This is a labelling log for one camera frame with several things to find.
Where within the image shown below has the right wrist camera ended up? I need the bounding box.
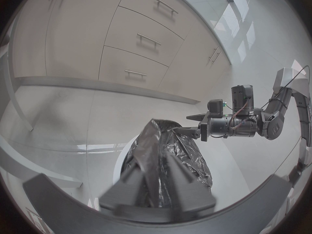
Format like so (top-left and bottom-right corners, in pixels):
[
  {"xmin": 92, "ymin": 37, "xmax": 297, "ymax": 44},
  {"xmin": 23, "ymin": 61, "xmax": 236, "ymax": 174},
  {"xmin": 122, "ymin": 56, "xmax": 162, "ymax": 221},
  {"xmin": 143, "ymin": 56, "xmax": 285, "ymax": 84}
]
[{"xmin": 207, "ymin": 98, "xmax": 228, "ymax": 118}]

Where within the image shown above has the window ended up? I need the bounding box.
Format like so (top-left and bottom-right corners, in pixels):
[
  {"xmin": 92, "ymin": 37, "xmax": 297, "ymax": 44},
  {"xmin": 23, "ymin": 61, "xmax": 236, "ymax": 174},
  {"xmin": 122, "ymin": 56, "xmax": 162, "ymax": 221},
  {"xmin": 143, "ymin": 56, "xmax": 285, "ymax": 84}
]
[{"xmin": 174, "ymin": 0, "xmax": 244, "ymax": 31}]

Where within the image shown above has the black plastic bag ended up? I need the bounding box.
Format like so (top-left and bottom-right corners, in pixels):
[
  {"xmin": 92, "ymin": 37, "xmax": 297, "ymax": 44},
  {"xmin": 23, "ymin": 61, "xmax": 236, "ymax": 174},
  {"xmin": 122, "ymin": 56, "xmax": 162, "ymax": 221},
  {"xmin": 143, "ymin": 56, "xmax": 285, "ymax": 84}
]
[{"xmin": 123, "ymin": 118, "xmax": 213, "ymax": 209}]

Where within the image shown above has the cream cabinet with drawers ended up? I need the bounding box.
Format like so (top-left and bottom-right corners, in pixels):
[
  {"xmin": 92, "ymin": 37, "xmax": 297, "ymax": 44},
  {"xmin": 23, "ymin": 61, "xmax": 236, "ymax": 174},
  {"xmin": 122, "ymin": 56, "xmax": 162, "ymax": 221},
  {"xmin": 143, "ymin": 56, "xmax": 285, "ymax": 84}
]
[{"xmin": 8, "ymin": 0, "xmax": 232, "ymax": 105}]

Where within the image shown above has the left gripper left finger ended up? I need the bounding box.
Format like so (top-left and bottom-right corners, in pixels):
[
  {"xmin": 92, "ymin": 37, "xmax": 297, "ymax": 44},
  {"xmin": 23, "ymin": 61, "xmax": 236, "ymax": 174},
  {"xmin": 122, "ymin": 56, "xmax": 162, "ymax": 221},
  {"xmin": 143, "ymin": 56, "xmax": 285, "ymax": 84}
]
[{"xmin": 100, "ymin": 163, "xmax": 147, "ymax": 213}]

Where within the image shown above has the black cable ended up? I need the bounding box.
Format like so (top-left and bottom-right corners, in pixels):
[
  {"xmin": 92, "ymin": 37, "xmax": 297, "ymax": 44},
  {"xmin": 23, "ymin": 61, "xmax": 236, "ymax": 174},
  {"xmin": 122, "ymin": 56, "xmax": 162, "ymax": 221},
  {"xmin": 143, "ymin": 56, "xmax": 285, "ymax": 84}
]
[{"xmin": 258, "ymin": 65, "xmax": 312, "ymax": 109}]

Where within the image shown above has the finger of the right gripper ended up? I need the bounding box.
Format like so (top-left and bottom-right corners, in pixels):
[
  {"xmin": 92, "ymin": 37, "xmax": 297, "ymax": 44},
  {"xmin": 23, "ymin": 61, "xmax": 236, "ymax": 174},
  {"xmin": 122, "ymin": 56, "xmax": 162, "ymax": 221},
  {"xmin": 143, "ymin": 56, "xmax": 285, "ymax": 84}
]
[
  {"xmin": 186, "ymin": 114, "xmax": 207, "ymax": 122},
  {"xmin": 174, "ymin": 126, "xmax": 202, "ymax": 140}
]

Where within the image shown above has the white trash bin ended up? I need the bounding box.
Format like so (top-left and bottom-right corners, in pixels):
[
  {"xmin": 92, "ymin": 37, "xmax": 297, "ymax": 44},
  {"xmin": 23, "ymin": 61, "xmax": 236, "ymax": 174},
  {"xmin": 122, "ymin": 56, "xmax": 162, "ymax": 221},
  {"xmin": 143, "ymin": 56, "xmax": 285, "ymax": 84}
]
[{"xmin": 113, "ymin": 137, "xmax": 140, "ymax": 187}]

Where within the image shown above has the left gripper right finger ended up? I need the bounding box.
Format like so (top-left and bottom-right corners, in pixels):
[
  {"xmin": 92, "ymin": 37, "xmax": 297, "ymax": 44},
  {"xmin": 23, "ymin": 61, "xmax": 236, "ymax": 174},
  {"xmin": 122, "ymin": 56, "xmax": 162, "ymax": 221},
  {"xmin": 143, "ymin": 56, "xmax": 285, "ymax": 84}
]
[{"xmin": 164, "ymin": 153, "xmax": 216, "ymax": 214}]

